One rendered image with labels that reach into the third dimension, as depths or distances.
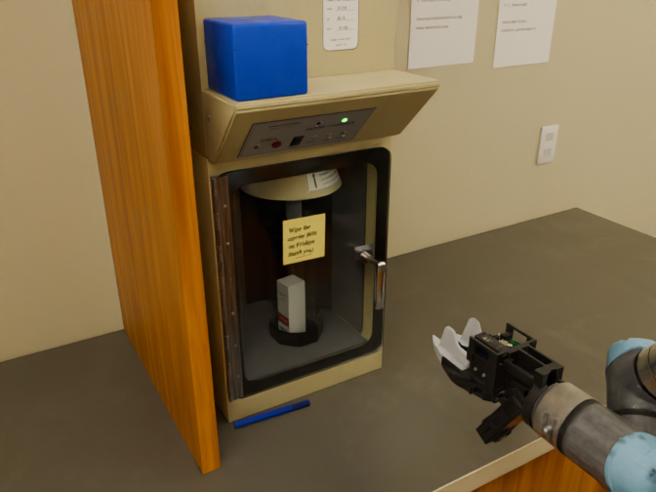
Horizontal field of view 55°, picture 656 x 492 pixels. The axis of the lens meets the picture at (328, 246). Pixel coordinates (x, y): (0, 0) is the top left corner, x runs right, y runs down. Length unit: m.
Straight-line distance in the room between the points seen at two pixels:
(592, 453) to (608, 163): 1.61
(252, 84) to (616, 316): 1.04
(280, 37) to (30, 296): 0.82
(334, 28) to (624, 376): 0.62
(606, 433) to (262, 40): 0.60
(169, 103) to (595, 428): 0.61
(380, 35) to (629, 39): 1.30
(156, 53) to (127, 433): 0.65
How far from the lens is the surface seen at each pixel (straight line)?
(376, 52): 1.01
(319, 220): 1.01
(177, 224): 0.83
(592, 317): 1.53
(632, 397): 0.90
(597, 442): 0.78
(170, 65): 0.78
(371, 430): 1.12
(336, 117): 0.89
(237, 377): 1.08
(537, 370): 0.82
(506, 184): 1.95
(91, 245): 1.38
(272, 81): 0.81
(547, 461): 1.28
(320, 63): 0.96
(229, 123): 0.81
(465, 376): 0.89
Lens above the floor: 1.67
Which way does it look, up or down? 25 degrees down
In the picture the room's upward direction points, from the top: straight up
